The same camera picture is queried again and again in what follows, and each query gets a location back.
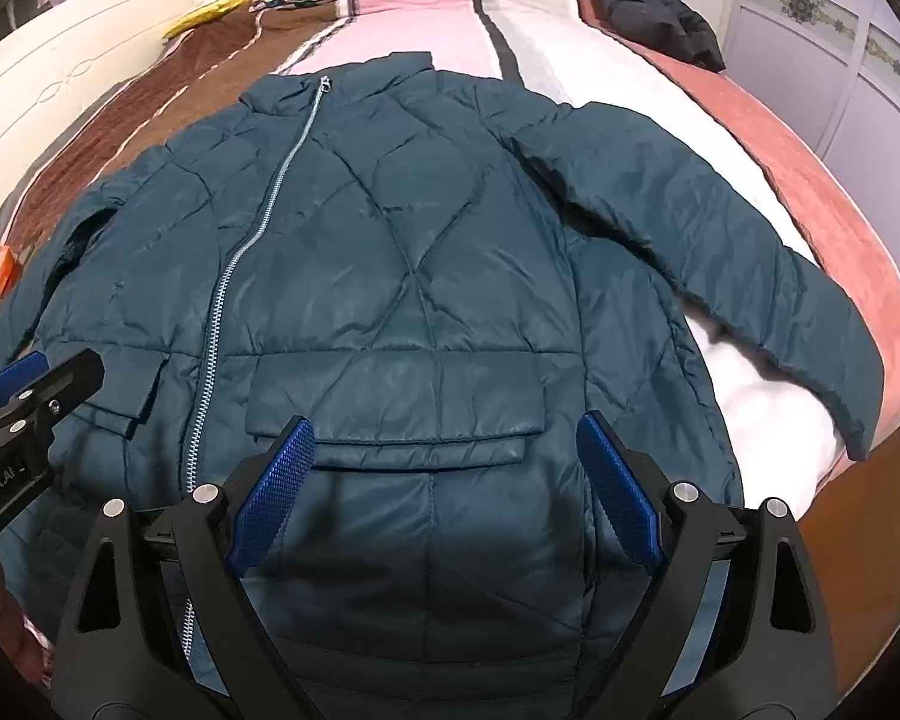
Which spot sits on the brown quilted blanket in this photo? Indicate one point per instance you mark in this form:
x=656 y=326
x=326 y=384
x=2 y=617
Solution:
x=187 y=82

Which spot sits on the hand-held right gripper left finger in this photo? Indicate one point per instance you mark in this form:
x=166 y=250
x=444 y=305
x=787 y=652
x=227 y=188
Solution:
x=270 y=487

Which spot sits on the cream bed headboard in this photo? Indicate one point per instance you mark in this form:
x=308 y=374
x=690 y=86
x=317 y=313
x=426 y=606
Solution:
x=52 y=82

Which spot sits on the salmon pink blanket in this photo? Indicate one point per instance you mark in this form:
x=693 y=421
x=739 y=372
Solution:
x=810 y=187

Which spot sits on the black puffer jacket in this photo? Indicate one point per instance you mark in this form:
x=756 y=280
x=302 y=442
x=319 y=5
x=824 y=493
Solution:
x=649 y=0

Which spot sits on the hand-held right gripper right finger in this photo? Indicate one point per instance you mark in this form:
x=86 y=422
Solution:
x=616 y=484

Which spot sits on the teal quilted puffer jacket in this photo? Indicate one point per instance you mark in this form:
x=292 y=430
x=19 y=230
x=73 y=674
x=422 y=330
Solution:
x=420 y=277

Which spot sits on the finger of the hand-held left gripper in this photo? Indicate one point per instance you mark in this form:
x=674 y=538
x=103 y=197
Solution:
x=9 y=373
x=60 y=384

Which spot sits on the lilac wardrobe with ornate panels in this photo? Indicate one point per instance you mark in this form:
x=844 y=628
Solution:
x=802 y=60

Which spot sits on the pink white striped bed sheet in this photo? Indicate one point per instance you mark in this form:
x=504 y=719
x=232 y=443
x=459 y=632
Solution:
x=510 y=22

